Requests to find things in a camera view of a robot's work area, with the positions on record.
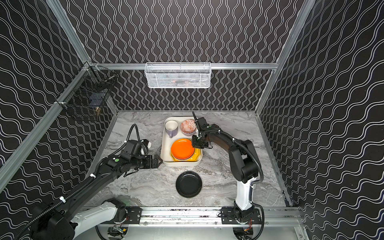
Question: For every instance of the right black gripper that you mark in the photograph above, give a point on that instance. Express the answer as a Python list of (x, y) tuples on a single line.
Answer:
[(199, 123)]

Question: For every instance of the lavender mug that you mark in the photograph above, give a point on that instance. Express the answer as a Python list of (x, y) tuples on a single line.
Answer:
[(171, 128)]

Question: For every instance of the yellow dotted scalloped plate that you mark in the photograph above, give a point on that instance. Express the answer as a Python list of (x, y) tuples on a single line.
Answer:
[(193, 158)]

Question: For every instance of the clear wire wall basket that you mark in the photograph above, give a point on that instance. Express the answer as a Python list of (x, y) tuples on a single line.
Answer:
[(178, 75)]

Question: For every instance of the black plate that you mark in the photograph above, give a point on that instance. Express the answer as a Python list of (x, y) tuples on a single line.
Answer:
[(189, 184)]

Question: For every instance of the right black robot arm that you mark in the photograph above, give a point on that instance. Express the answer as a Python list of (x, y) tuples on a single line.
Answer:
[(244, 164)]

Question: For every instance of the orange rimmed plate underneath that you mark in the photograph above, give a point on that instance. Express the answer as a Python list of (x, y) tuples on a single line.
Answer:
[(182, 150)]

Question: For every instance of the red patterned bowl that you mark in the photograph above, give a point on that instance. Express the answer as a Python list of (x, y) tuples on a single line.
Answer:
[(188, 125)]

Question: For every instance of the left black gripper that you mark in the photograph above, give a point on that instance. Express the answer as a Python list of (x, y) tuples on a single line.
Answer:
[(153, 161)]

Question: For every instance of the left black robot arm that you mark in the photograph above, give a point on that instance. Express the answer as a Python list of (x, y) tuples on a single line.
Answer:
[(56, 220)]

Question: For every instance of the black wire wall basket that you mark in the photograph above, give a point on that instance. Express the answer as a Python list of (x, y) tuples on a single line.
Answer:
[(90, 99)]

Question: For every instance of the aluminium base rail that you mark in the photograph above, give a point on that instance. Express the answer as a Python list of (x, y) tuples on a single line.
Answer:
[(190, 217)]

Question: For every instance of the white plastic bin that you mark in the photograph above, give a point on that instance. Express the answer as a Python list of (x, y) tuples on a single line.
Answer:
[(167, 143)]

